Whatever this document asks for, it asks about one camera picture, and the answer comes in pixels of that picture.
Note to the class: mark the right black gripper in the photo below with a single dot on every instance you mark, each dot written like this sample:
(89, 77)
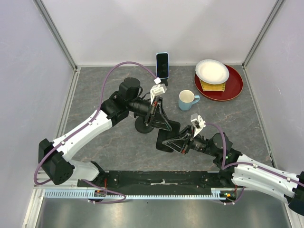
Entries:
(179, 143)

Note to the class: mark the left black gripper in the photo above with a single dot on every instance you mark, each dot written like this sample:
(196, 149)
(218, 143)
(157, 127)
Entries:
(161, 122)

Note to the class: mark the black phone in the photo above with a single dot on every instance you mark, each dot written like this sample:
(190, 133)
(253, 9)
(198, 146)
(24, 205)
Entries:
(165, 135)

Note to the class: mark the black folding phone stand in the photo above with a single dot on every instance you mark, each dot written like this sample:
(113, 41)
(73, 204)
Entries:
(164, 82)

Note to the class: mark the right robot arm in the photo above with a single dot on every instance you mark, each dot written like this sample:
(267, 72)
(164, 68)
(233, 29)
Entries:
(237, 168)

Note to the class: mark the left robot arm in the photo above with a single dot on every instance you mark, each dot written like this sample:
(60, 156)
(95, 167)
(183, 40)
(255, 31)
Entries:
(55, 157)

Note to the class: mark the light blue mug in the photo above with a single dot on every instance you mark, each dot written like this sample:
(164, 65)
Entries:
(186, 99)

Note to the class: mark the yellow sponge cloth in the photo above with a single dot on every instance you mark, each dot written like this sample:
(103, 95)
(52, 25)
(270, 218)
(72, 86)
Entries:
(212, 87)

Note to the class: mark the white paper plate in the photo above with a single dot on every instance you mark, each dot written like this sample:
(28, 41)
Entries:
(212, 71)

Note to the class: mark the red round tray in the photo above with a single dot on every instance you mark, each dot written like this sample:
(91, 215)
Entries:
(233, 88)

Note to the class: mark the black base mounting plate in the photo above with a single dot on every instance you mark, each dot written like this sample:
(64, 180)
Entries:
(162, 181)

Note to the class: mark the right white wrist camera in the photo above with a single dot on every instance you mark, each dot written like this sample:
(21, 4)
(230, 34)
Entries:
(198, 123)

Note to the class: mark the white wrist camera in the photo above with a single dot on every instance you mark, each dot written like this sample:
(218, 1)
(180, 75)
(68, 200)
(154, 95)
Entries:
(158, 89)
(198, 123)

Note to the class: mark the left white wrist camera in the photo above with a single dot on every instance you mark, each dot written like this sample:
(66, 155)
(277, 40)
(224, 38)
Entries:
(158, 89)

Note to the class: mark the grey cable duct rail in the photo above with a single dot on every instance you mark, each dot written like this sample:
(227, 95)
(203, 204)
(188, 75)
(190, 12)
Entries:
(92, 194)

